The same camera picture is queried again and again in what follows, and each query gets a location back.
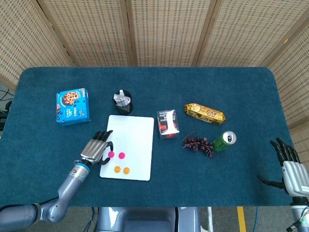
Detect green energy drink can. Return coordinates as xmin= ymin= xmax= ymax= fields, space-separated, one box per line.
xmin=213 ymin=130 xmax=238 ymax=153

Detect silver spout pouch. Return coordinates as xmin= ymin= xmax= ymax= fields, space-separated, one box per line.
xmin=113 ymin=89 xmax=132 ymax=107

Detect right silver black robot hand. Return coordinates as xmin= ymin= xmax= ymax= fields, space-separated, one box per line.
xmin=257 ymin=137 xmax=309 ymax=198

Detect gold biscuit pack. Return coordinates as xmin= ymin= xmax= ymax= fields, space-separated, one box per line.
xmin=184 ymin=103 xmax=227 ymax=127

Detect white magnetic board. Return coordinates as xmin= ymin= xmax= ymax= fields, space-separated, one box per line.
xmin=99 ymin=115 xmax=155 ymax=182

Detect coloured wrist wires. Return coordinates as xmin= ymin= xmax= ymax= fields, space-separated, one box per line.
xmin=285 ymin=216 xmax=309 ymax=232

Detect dark red grape bunch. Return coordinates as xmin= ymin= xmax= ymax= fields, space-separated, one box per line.
xmin=182 ymin=131 xmax=215 ymax=159

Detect blue felt table cover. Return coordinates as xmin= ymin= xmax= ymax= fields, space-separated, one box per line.
xmin=0 ymin=67 xmax=294 ymax=208

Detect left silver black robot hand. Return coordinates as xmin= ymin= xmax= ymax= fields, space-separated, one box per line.
xmin=80 ymin=130 xmax=114 ymax=167

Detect black mesh pen cup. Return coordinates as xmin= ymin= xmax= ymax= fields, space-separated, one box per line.
xmin=112 ymin=90 xmax=134 ymax=116

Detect black floor cables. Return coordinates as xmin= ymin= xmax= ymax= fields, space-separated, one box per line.
xmin=0 ymin=88 xmax=14 ymax=116

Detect blue cookie box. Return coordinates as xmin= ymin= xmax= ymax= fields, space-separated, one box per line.
xmin=56 ymin=87 xmax=91 ymax=127

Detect woven folding screen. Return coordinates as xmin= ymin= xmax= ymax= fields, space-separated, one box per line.
xmin=0 ymin=0 xmax=309 ymax=155

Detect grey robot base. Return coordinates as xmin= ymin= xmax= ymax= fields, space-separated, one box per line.
xmin=95 ymin=207 xmax=201 ymax=232

